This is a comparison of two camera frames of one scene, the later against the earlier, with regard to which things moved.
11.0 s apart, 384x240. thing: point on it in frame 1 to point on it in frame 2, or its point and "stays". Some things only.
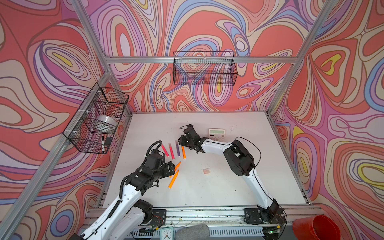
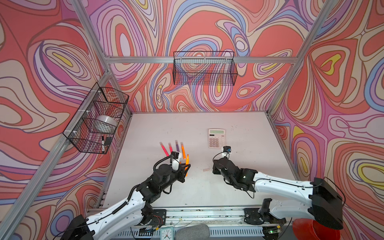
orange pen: [183, 152] stays
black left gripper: [166, 172] to [180, 174]
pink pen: [172, 152] stays
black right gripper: [181, 141] to [215, 170]
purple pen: [178, 149] stays
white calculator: [217, 134] stays
